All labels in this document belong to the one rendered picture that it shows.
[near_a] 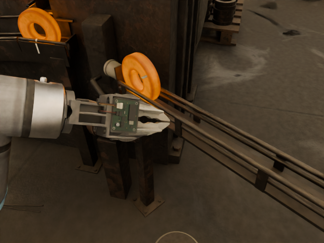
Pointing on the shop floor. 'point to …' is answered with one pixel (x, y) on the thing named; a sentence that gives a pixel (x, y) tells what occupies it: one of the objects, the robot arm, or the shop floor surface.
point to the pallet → (222, 20)
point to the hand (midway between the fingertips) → (161, 121)
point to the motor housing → (115, 164)
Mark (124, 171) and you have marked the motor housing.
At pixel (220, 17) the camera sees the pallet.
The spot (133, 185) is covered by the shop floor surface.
